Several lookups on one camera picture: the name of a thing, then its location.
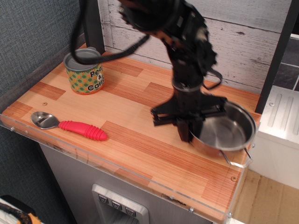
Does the red handled metal spoon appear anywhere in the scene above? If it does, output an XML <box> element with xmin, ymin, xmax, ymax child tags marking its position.
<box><xmin>31</xmin><ymin>112</ymin><xmax>108</xmax><ymax>140</ymax></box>

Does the dark grey right post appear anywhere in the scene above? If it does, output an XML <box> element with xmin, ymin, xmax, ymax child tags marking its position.
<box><xmin>255</xmin><ymin>0</ymin><xmax>299</xmax><ymax>114</ymax></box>

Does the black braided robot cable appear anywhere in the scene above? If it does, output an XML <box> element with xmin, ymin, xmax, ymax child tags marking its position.
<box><xmin>70</xmin><ymin>0</ymin><xmax>150</xmax><ymax>65</ymax></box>

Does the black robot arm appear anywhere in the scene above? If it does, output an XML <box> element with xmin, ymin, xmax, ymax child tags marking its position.
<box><xmin>120</xmin><ymin>0</ymin><xmax>226</xmax><ymax>142</ymax></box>

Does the peas and carrots toy can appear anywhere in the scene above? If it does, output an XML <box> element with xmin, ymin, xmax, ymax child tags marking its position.
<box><xmin>64</xmin><ymin>53</ymin><xmax>105</xmax><ymax>95</ymax></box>

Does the stainless steel pot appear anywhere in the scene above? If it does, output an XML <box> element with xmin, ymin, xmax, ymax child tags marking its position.
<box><xmin>190</xmin><ymin>101</ymin><xmax>256</xmax><ymax>168</ymax></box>

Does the silver dispenser button panel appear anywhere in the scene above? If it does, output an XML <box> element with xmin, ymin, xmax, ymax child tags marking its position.
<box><xmin>92</xmin><ymin>184</ymin><xmax>150</xmax><ymax>224</ymax></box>

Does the dark grey post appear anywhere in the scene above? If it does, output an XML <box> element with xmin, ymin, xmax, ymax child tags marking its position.
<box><xmin>255</xmin><ymin>0</ymin><xmax>299</xmax><ymax>114</ymax></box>
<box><xmin>79</xmin><ymin>0</ymin><xmax>105</xmax><ymax>54</ymax></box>

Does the dark grey left post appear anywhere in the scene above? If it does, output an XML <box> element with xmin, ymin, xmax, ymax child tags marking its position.
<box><xmin>79</xmin><ymin>0</ymin><xmax>105</xmax><ymax>54</ymax></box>

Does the clear acrylic table edge guard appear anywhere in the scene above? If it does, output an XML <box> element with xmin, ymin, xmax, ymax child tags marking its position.
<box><xmin>1</xmin><ymin>110</ymin><xmax>248</xmax><ymax>224</ymax></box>

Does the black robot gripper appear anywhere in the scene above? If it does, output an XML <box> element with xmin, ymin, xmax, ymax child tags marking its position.
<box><xmin>151</xmin><ymin>81</ymin><xmax>228</xmax><ymax>142</ymax></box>

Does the white toy sink counter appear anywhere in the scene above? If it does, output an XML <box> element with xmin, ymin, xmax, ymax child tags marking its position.
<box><xmin>246</xmin><ymin>34</ymin><xmax>299</xmax><ymax>190</ymax></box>

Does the grey toy fridge cabinet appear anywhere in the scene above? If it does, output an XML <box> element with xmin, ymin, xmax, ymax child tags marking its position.
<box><xmin>41</xmin><ymin>145</ymin><xmax>210</xmax><ymax>224</ymax></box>

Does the orange object bottom left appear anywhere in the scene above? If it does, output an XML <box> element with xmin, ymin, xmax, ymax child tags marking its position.
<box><xmin>17</xmin><ymin>213</ymin><xmax>43</xmax><ymax>224</ymax></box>

